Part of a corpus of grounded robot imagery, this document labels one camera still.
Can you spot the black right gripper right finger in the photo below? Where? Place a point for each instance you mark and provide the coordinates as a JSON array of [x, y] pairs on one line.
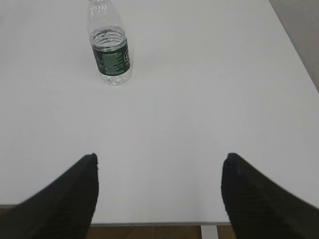
[[258, 208]]

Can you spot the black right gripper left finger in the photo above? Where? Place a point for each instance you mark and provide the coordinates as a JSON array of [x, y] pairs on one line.
[[62, 210]]

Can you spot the clear water bottle green label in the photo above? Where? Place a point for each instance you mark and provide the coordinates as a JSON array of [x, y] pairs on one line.
[[108, 41]]

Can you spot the white table leg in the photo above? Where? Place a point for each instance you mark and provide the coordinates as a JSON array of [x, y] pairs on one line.
[[209, 232]]

